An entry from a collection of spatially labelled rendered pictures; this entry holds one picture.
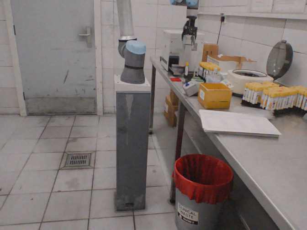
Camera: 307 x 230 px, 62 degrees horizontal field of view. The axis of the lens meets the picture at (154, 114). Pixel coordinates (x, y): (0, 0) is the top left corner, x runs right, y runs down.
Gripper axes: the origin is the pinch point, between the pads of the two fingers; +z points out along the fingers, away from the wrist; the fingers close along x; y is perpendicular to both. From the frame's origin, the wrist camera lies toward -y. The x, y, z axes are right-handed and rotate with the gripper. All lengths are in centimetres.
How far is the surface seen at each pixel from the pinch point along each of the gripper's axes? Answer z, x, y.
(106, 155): 110, -61, -37
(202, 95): 17, -3, 58
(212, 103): 19, 1, 63
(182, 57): 10.3, 1.3, -19.8
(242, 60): 10, 47, -15
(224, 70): 13.8, 25.9, 7.7
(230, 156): 23, -5, 106
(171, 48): 3.7, -8.7, -19.0
